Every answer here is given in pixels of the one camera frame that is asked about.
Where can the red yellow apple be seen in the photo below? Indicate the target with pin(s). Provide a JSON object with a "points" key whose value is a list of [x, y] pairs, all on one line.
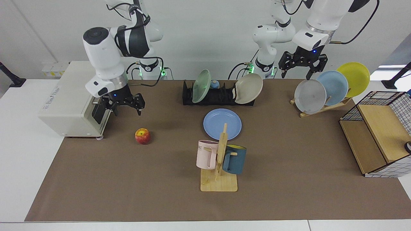
{"points": [[143, 136]]}

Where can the grey plate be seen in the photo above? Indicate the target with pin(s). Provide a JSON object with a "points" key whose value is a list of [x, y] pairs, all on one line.
{"points": [[310, 96]]}

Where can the light blue plate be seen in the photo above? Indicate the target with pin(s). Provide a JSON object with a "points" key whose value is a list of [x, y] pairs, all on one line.
{"points": [[337, 86]]}

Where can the wooden plate rack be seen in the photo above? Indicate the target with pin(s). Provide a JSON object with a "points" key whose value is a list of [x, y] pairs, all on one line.
{"points": [[321, 109]]}

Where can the beige plate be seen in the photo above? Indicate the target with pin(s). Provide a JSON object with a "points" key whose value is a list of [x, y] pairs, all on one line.
{"points": [[249, 88]]}

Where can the yellow plate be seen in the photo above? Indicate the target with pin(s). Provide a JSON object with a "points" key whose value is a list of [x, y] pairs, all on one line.
{"points": [[356, 77]]}

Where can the black dish rack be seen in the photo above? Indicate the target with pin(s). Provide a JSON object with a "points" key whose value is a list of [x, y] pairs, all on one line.
{"points": [[221, 98]]}

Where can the green plate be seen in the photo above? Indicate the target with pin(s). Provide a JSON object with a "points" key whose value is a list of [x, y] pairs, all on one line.
{"points": [[201, 86]]}

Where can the pale toaster oven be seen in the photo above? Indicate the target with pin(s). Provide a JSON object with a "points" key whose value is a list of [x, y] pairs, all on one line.
{"points": [[67, 102]]}

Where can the brown table cloth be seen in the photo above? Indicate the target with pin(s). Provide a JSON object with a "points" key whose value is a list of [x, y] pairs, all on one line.
{"points": [[128, 179]]}

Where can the small blue round thing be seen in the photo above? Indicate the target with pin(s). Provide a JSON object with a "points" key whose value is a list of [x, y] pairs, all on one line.
{"points": [[215, 84]]}

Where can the pink mug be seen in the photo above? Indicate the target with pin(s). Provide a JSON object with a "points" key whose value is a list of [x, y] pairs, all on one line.
{"points": [[205, 157]]}

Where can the dark blue mug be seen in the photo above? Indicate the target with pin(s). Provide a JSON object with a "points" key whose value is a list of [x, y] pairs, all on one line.
{"points": [[236, 162]]}

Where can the wooden cup stand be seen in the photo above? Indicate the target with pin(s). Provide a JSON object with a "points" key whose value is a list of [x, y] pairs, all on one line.
{"points": [[220, 183]]}

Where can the black white round object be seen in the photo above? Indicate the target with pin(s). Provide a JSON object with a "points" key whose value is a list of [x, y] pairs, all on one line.
{"points": [[408, 147]]}

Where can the small white wall boxes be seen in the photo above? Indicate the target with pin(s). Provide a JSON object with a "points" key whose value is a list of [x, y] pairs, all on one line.
{"points": [[54, 70]]}

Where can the black camera stand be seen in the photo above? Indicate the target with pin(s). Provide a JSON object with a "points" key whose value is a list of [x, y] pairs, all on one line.
{"points": [[391, 83], [14, 80]]}

